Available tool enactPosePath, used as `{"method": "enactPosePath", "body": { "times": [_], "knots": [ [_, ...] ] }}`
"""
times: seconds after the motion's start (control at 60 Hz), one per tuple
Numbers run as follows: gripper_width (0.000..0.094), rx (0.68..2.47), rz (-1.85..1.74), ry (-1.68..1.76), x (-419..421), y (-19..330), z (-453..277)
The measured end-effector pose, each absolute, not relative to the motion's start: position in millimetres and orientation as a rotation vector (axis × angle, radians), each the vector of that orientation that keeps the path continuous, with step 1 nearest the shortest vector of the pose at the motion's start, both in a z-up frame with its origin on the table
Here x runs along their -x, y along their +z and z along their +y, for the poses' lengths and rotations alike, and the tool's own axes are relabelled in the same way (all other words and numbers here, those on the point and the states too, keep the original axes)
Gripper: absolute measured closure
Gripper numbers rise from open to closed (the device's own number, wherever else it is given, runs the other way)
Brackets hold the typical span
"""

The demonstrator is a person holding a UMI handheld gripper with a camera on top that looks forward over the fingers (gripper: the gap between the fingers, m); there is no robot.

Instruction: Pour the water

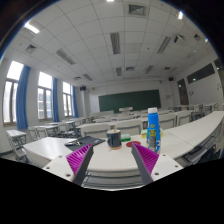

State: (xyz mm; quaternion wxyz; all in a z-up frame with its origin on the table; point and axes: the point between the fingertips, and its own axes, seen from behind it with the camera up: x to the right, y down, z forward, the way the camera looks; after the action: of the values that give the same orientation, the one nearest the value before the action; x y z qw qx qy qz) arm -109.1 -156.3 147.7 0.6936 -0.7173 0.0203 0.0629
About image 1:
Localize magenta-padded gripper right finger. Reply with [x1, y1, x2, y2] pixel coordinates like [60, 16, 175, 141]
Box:
[130, 142, 184, 186]

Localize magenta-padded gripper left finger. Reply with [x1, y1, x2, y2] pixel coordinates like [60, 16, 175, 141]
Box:
[42, 143, 95, 187]

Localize blue drink bottle white cap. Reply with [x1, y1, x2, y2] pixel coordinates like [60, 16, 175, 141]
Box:
[146, 107, 162, 155]

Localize bunch of keys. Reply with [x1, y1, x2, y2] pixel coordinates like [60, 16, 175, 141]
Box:
[66, 139, 82, 147]

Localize flat round red coaster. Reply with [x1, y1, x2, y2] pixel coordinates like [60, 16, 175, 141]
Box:
[125, 140, 142, 149]

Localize black flat sleeve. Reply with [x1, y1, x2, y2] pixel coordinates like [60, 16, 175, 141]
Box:
[64, 135, 106, 153]

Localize pale green sponge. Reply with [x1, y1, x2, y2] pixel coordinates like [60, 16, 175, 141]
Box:
[120, 133, 132, 143]

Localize white classroom chairs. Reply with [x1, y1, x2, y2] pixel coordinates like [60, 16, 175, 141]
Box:
[5, 102, 224, 162]

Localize dark blue mug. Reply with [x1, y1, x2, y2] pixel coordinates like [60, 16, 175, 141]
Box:
[106, 129, 123, 149]

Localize blue curtain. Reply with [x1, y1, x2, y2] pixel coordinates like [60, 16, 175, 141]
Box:
[72, 85, 80, 119]
[15, 64, 32, 131]
[52, 77, 61, 123]

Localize tall bright window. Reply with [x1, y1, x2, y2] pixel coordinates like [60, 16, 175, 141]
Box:
[2, 60, 25, 126]
[62, 81, 74, 118]
[37, 71, 54, 121]

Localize green chalkboard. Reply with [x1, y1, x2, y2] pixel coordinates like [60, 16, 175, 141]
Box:
[98, 89, 162, 113]

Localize white classroom desks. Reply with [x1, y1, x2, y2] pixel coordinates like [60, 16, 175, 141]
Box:
[5, 105, 224, 158]

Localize dark door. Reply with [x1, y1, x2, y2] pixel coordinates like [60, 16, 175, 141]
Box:
[176, 78, 190, 106]

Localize ceiling lights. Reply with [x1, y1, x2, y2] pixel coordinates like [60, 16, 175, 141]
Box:
[23, 0, 214, 82]

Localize ceiling projector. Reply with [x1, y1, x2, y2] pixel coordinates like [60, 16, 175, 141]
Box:
[173, 34, 187, 45]

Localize dark high wall window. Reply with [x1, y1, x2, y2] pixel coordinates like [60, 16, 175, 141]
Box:
[186, 63, 216, 84]

